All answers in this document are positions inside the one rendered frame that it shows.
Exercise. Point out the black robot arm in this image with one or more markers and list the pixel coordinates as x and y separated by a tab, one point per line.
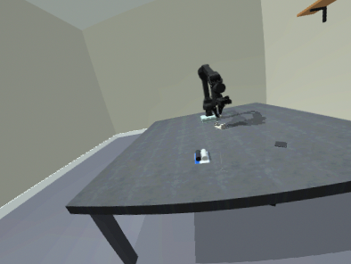
207	75

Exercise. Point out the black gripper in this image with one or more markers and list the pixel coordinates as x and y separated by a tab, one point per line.
212	105

